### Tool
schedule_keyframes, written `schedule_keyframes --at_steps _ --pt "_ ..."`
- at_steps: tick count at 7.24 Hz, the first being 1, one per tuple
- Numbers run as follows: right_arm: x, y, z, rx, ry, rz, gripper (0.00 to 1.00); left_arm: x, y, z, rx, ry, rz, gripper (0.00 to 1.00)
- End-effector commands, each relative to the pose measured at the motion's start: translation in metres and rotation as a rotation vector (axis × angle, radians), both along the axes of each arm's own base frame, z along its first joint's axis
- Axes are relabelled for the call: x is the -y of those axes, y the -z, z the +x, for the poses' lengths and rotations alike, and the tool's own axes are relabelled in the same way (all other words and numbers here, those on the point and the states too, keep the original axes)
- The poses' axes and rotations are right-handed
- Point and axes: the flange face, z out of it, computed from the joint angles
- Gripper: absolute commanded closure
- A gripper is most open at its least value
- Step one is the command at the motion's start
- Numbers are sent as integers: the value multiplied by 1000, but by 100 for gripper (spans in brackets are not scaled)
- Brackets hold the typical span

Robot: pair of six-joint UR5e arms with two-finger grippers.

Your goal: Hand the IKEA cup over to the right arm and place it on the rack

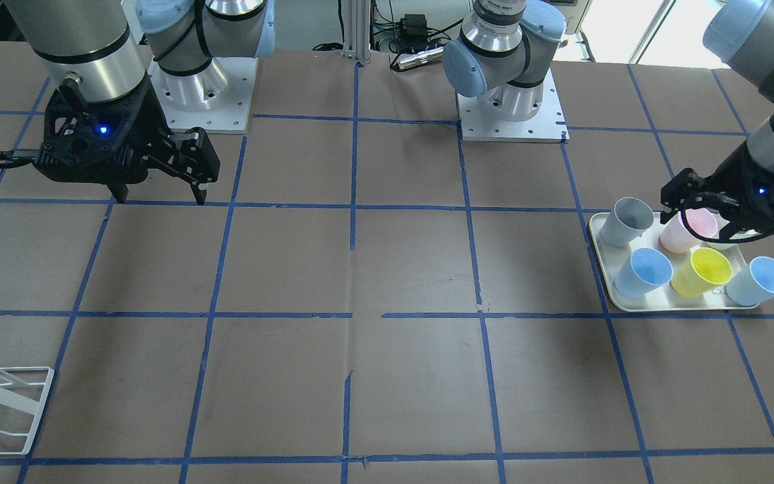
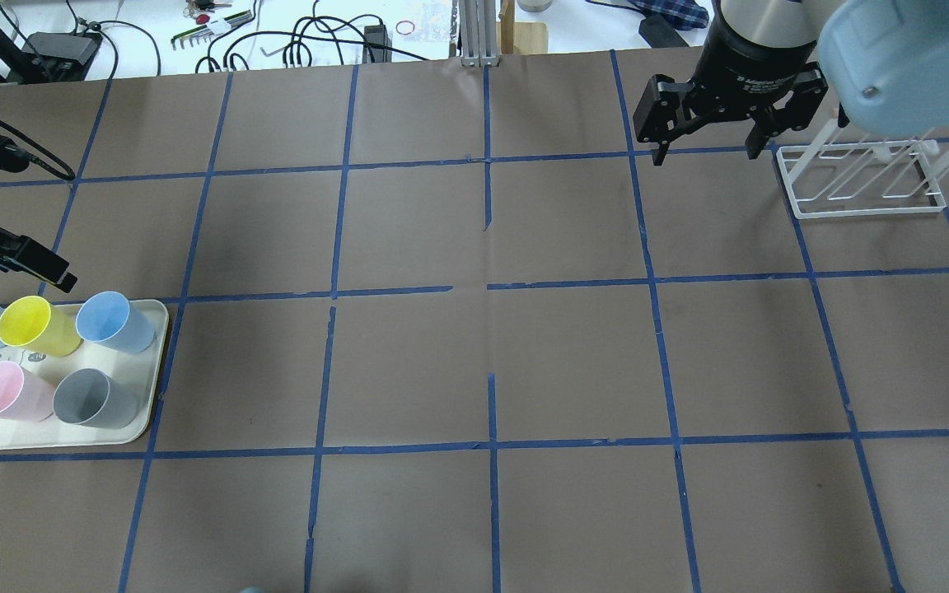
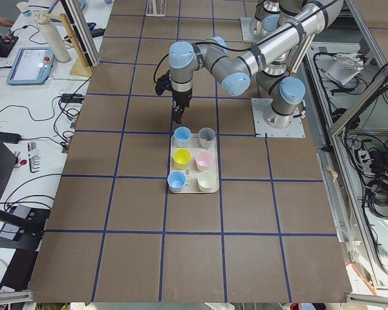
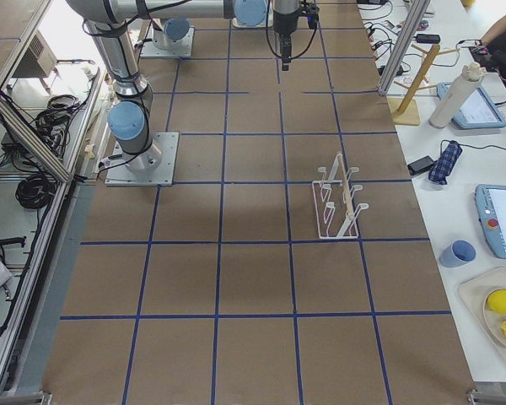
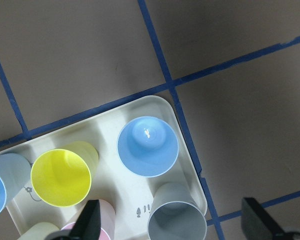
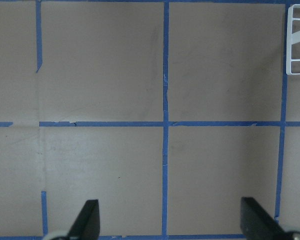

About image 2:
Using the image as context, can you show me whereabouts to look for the hex key set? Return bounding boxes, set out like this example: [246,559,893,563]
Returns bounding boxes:
[170,10,255,50]

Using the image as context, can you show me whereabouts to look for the black power adapter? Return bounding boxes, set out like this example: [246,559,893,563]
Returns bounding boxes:
[21,31,103,82]

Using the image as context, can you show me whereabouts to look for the yellow cup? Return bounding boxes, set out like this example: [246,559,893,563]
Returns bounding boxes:
[0,296,83,357]

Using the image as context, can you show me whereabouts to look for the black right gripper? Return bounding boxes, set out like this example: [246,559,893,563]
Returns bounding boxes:
[633,8,829,166]

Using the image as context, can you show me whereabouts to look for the grey cup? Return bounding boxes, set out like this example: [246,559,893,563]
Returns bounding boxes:
[52,368,139,429]

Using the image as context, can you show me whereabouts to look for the cream plastic tray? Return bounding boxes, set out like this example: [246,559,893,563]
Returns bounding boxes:
[0,299,171,451]

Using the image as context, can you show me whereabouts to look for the wooden stand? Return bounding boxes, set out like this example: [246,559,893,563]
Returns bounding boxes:
[497,1,549,55]

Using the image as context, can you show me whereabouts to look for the blue plaid umbrella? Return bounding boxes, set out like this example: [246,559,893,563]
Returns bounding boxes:
[629,0,709,31]

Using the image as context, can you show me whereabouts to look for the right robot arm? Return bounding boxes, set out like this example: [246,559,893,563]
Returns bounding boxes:
[633,1,949,165]

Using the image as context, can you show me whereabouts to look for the white wire cup rack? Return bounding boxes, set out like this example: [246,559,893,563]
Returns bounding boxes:
[774,114,949,219]

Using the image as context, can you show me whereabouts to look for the pink cup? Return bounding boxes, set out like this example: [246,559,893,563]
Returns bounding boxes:
[0,361,55,422]

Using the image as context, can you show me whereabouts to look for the aluminium frame post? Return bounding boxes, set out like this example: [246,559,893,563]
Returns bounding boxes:
[456,0,498,68]

